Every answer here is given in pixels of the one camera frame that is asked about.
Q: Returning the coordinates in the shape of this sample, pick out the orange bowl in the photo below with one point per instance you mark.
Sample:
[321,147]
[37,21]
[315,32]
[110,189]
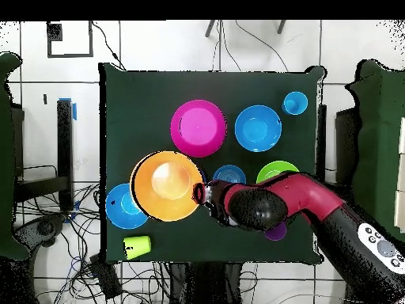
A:
[167,186]

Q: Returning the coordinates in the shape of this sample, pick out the pink bowl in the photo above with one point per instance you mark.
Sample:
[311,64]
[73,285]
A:
[197,128]

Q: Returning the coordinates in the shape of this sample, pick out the yellow-green cup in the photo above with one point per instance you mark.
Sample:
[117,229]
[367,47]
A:
[137,247]

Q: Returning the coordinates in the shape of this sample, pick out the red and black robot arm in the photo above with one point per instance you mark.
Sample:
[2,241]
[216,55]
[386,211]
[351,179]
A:
[310,196]

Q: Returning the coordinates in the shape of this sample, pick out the small light blue bowl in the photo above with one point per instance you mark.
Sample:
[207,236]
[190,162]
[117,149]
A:
[229,173]

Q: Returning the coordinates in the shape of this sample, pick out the large blue bowl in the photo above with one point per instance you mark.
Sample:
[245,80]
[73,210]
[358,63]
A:
[120,212]
[258,128]

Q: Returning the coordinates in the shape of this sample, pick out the lime green bowl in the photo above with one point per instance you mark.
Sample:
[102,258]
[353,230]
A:
[272,169]

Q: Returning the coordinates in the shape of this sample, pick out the purple cup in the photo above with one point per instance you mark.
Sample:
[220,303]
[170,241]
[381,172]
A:
[277,234]

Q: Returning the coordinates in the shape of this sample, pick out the dark green tablecloth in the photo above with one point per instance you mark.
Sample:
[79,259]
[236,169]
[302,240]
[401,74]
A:
[142,110]

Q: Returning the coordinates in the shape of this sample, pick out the black power strip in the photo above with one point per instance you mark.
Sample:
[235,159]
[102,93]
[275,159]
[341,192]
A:
[106,278]

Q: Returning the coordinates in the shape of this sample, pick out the light blue cup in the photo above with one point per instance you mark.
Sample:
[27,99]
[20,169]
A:
[295,103]

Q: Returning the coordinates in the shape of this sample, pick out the grey chair base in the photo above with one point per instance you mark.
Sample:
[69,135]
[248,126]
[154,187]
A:
[44,228]

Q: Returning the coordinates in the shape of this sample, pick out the green cloth covered table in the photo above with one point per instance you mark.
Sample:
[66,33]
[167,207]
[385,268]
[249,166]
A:
[379,142]
[6,158]

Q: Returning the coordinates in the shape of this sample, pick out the black stand post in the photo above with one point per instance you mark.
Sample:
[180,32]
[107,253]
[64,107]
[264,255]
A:
[322,142]
[65,142]

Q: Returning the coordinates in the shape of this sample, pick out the camera tripod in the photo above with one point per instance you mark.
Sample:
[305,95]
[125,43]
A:
[209,29]

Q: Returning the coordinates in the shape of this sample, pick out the black square floor frame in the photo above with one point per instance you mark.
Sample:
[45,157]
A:
[54,31]

